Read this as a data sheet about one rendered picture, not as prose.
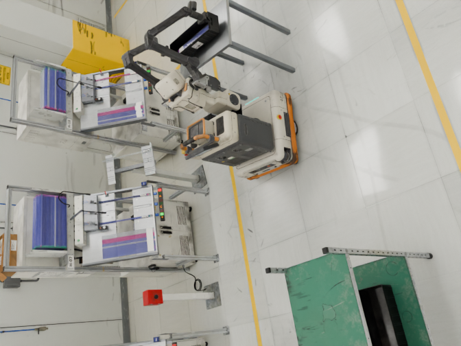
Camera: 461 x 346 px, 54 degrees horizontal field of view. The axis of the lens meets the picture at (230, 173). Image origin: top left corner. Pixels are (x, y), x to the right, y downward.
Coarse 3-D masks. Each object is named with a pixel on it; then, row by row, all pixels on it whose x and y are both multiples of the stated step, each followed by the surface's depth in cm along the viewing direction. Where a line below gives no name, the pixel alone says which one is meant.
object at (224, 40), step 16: (224, 0) 377; (224, 16) 373; (256, 16) 398; (224, 32) 370; (288, 32) 424; (208, 48) 385; (224, 48) 369; (240, 48) 371; (240, 64) 472; (272, 64) 398; (240, 96) 455
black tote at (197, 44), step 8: (208, 16) 365; (216, 16) 372; (208, 24) 381; (216, 24) 369; (184, 32) 391; (192, 32) 392; (208, 32) 366; (216, 32) 367; (176, 40) 401; (184, 40) 402; (200, 40) 375; (208, 40) 376; (176, 48) 411; (192, 48) 386; (200, 48) 387
